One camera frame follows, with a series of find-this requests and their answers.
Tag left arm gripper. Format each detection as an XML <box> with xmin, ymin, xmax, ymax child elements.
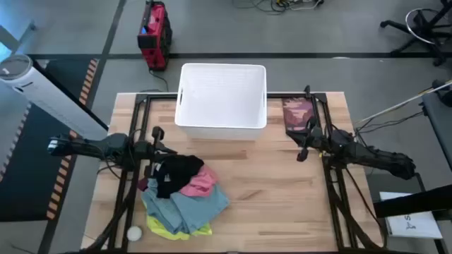
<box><xmin>141</xmin><ymin>126</ymin><xmax>178</xmax><ymax>179</ymax></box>

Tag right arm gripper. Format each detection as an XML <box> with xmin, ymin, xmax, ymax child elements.
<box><xmin>285</xmin><ymin>118</ymin><xmax>331</xmax><ymax>162</ymax></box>

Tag black garment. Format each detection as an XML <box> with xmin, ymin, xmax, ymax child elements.
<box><xmin>155</xmin><ymin>154</ymin><xmax>206</xmax><ymax>199</ymax></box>

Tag pink garment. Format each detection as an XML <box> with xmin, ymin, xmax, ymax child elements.
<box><xmin>179</xmin><ymin>164</ymin><xmax>219</xmax><ymax>198</ymax></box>

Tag small blue-grey garment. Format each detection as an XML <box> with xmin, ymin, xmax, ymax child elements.
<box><xmin>141</xmin><ymin>178</ymin><xmax>184</xmax><ymax>234</ymax></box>

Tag large blue-grey garment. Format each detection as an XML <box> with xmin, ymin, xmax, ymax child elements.
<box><xmin>165</xmin><ymin>183</ymin><xmax>230</xmax><ymax>236</ymax></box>

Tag white perforated plastic basket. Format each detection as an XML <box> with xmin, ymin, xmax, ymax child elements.
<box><xmin>174</xmin><ymin>62</ymin><xmax>268</xmax><ymax>141</ymax></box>

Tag yellow garment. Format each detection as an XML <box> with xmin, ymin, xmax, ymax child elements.
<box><xmin>142</xmin><ymin>199</ymin><xmax>213</xmax><ymax>241</ymax></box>

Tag white round puck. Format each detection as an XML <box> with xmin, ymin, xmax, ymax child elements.
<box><xmin>126</xmin><ymin>225</ymin><xmax>143</xmax><ymax>243</ymax></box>

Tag dark grey floor panel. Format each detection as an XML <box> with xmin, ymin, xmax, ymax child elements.
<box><xmin>366</xmin><ymin>171</ymin><xmax>428</xmax><ymax>198</ymax></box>

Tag white pole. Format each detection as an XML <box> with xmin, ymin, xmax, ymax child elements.
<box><xmin>352</xmin><ymin>79</ymin><xmax>452</xmax><ymax>125</ymax></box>

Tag red and black toolbox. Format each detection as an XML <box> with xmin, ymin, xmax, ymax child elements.
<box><xmin>136</xmin><ymin>0</ymin><xmax>173</xmax><ymax>71</ymax></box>

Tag black hazard-striped floor mat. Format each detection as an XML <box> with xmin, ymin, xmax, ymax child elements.
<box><xmin>0</xmin><ymin>102</ymin><xmax>81</xmax><ymax>222</ymax></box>
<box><xmin>44</xmin><ymin>58</ymin><xmax>102</xmax><ymax>107</ymax></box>

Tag white tower fan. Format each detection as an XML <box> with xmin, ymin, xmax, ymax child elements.
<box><xmin>0</xmin><ymin>54</ymin><xmax>109</xmax><ymax>141</ymax></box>

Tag black blurred bar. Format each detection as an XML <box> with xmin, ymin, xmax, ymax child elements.
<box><xmin>373</xmin><ymin>183</ymin><xmax>452</xmax><ymax>219</ymax></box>

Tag grey bench with black edge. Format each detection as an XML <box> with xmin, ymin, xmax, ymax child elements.
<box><xmin>420</xmin><ymin>79</ymin><xmax>452</xmax><ymax>172</ymax></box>

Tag white paper sheet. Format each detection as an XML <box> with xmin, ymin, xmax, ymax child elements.
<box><xmin>379</xmin><ymin>191</ymin><xmax>444</xmax><ymax>240</ymax></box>

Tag black office stool base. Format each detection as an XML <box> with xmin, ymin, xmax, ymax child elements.
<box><xmin>379</xmin><ymin>0</ymin><xmax>452</xmax><ymax>67</ymax></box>

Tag black metal rig frame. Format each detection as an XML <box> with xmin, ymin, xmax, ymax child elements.
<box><xmin>83</xmin><ymin>84</ymin><xmax>388</xmax><ymax>254</ymax></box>

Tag black toolbox power cable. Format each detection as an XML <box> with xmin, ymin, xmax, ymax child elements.
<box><xmin>148</xmin><ymin>69</ymin><xmax>170</xmax><ymax>93</ymax></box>

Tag tangled floor cables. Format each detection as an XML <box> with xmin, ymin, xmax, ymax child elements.
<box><xmin>231</xmin><ymin>0</ymin><xmax>325</xmax><ymax>16</ymax></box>

